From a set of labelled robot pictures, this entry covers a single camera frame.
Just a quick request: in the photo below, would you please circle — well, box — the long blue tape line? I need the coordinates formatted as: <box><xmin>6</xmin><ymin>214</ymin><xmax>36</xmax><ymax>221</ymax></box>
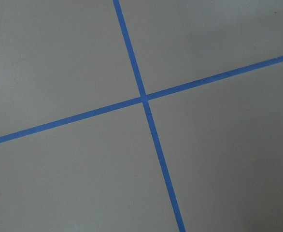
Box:
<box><xmin>0</xmin><ymin>56</ymin><xmax>283</xmax><ymax>144</ymax></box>

